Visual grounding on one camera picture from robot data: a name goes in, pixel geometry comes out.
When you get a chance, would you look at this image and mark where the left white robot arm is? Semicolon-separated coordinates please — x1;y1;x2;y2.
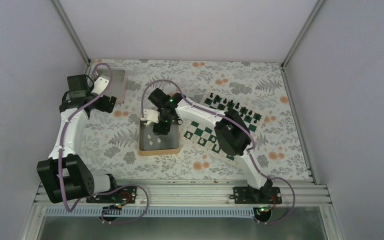
36;74;120;204

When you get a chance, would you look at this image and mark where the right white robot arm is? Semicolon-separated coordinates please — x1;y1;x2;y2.
140;88;273;204

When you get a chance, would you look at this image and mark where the green white chess board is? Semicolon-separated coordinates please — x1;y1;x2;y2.
183;91;263;165

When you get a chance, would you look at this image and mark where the yellow rimmed metal tray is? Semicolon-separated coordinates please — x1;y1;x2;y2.
138;122;181;157

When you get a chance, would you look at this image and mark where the pink rimmed metal tray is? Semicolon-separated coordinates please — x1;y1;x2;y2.
94;69;128;104

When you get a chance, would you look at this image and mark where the floral table cloth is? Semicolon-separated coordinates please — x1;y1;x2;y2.
80;59;310;181

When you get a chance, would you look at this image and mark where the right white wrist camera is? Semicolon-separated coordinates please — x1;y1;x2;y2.
140;109;160;124

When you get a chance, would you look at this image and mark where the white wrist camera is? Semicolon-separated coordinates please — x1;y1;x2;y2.
91;75;110;95
140;109;160;124

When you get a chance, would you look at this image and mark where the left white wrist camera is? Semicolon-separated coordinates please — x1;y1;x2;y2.
91;75;110;95

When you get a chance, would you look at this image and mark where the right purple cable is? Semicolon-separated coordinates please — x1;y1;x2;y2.
140;79;296;226

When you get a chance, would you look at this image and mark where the purple cable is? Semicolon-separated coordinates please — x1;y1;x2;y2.
56;62;150;225
140;79;296;226

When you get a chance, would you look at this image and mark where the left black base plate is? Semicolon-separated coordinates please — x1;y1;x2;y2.
86;186;137;205

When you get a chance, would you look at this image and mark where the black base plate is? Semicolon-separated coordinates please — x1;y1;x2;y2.
229;186;283;205
86;186;137;205

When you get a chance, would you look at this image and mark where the aluminium mounting rail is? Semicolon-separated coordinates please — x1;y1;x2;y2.
32;180;333;208

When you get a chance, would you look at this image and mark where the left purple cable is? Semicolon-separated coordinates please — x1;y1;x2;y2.
56;62;150;225

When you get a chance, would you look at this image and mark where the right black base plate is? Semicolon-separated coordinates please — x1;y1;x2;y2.
229;186;283;205

